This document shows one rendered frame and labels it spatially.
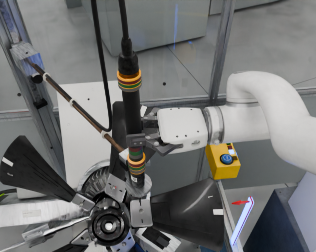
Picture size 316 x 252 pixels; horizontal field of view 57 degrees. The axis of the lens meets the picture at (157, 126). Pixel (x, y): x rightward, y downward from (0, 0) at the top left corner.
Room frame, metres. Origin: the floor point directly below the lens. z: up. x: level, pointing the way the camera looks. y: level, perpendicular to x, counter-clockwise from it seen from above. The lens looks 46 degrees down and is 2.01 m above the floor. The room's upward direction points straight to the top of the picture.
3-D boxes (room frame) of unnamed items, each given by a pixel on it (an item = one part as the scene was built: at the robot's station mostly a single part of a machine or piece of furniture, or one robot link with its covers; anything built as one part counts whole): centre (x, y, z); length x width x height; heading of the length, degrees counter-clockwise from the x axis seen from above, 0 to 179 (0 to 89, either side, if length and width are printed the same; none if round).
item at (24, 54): (0.89, 0.47, 1.43); 0.10 x 0.07 x 0.08; 42
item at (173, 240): (0.46, 0.00, 0.98); 0.20 x 0.16 x 0.20; 7
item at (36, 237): (0.39, 0.39, 1.08); 0.07 x 0.04 x 0.06; 107
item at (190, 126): (0.44, -0.06, 1.55); 0.11 x 0.10 x 0.07; 97
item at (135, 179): (0.43, 0.05, 1.54); 0.04 x 0.04 x 0.46
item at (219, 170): (0.76, -0.27, 1.02); 0.16 x 0.10 x 0.11; 7
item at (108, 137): (0.65, 0.25, 1.43); 0.54 x 0.01 x 0.01; 42
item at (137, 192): (0.43, 0.06, 1.39); 0.09 x 0.07 x 0.10; 42
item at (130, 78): (0.43, 0.05, 1.69); 0.04 x 0.04 x 0.03
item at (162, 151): (0.40, -0.03, 1.55); 0.08 x 0.06 x 0.01; 157
